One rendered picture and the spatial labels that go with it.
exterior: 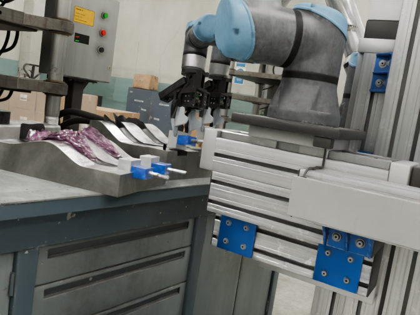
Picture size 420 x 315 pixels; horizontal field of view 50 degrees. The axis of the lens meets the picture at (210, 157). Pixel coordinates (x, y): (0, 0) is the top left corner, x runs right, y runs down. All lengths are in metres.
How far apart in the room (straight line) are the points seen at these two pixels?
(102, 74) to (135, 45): 7.40
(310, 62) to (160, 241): 0.75
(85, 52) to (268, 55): 1.41
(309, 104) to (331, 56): 0.10
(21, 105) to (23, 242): 4.55
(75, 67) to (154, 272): 1.10
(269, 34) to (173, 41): 8.27
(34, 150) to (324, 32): 0.74
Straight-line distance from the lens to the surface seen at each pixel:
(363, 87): 1.12
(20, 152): 1.23
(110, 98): 9.90
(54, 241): 1.12
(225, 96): 1.66
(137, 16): 9.73
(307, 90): 0.90
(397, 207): 0.73
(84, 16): 2.19
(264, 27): 0.87
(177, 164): 1.37
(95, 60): 2.22
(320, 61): 0.91
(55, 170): 1.16
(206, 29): 1.30
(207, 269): 1.65
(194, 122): 1.41
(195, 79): 1.38
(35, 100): 5.44
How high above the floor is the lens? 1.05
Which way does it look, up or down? 7 degrees down
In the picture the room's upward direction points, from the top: 8 degrees clockwise
